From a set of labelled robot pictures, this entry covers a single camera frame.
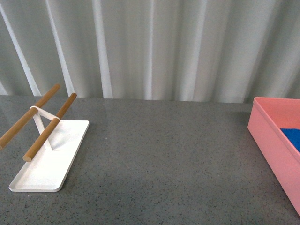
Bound blue microfiber towel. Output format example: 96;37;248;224
281;128;300;151

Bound white pleated curtain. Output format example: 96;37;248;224
0;0;300;103

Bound pink plastic storage box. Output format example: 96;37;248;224
248;97;300;212

